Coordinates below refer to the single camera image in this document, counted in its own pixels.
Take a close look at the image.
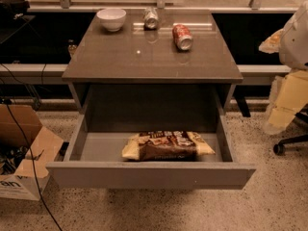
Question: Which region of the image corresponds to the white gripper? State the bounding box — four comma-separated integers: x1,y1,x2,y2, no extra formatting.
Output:
263,68,308,136

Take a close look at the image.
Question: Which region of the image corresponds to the small bottle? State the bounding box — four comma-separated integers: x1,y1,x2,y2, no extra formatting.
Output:
67,39,77,56

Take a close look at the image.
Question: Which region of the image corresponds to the black cable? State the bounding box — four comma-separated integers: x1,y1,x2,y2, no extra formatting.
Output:
0,63,64,231

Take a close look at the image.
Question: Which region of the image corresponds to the grey open drawer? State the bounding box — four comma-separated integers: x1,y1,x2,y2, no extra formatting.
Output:
45,84,257,191

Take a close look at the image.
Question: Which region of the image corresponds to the grey cabinet counter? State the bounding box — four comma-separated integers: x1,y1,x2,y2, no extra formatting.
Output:
62,8,244,115

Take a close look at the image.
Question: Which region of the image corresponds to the red soda can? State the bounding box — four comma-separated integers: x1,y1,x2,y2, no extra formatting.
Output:
172,24,193,51

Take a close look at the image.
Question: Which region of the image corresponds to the cardboard box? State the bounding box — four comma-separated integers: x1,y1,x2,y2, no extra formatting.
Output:
0,104,64,200

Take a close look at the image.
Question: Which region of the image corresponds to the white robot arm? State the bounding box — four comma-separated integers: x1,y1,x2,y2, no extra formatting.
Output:
259,1,308,135

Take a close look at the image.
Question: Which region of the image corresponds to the black office chair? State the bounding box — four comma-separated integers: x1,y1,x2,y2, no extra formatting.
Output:
272,111,308,156

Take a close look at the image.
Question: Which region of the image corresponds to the brown chip bag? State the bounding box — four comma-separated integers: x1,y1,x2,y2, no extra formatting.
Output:
122,131,216,161

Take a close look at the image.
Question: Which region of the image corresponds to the white bowl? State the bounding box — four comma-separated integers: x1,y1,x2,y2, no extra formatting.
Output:
96,8,126,32

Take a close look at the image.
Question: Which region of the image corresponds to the black bag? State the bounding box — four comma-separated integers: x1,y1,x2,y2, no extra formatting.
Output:
0,0,30,19

